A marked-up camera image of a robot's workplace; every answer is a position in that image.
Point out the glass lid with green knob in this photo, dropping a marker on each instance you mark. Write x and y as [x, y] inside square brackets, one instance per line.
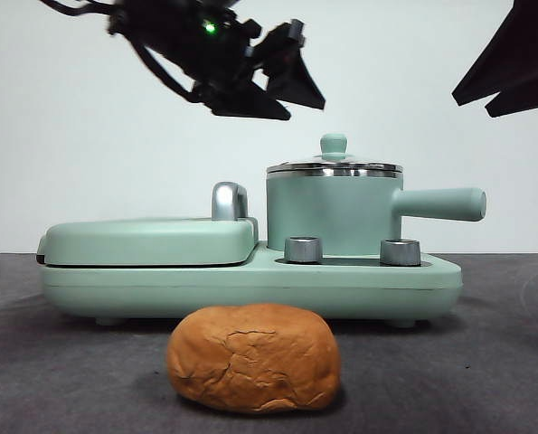
[334, 144]

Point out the mint green breakfast machine base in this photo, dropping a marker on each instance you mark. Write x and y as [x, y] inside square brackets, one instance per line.
[250, 289]

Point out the silver control knob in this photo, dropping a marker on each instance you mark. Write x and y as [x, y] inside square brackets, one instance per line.
[399, 253]
[303, 251]

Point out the mint green griddle cover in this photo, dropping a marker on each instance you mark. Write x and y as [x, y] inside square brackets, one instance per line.
[142, 242]

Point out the brown potato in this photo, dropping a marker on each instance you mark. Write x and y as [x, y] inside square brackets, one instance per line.
[250, 361]

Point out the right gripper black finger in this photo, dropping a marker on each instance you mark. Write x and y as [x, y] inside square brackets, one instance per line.
[528, 100]
[517, 50]

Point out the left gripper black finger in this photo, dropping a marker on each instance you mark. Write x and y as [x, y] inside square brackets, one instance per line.
[295, 81]
[250, 105]

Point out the mint green steamer pot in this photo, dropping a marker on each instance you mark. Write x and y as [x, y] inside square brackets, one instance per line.
[332, 208]

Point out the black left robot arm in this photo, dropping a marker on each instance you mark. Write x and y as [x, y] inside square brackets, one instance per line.
[182, 36]

